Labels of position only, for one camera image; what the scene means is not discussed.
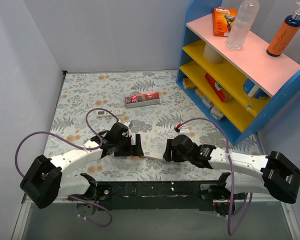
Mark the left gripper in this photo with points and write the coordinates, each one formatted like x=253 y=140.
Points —
x=126 y=150

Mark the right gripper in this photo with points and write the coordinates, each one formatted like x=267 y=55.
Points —
x=168 y=152

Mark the white remote control back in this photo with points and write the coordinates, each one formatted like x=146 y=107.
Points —
x=154 y=156

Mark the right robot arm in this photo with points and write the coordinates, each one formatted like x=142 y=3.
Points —
x=272 y=174

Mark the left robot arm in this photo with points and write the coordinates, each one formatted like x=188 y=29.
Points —
x=50 y=178

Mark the white air conditioner remote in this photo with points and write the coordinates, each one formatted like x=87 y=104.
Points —
x=109 y=113

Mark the floral table mat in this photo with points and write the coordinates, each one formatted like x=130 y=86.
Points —
x=75 y=122

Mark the red toothpaste box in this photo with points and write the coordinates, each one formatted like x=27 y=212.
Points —
x=141 y=100

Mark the yellow soap pack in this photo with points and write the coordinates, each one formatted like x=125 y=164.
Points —
x=188 y=84

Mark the red box on shelf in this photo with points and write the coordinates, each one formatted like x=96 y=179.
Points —
x=222 y=94

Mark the blue yellow pink shelf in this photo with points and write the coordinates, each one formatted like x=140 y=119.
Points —
x=278 y=77

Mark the blue white container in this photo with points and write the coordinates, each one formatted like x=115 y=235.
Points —
x=253 y=90

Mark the beige paper roll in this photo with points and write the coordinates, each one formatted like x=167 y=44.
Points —
x=211 y=55

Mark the clear plastic bottle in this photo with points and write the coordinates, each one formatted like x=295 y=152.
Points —
x=244 y=19

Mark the orange razor box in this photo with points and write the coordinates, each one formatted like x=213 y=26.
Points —
x=222 y=21

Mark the orange pump lotion bottle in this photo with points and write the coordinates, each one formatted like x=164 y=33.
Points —
x=285 y=34

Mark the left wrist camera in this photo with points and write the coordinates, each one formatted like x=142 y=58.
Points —
x=128 y=124

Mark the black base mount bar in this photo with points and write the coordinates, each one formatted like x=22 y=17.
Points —
x=162 y=195

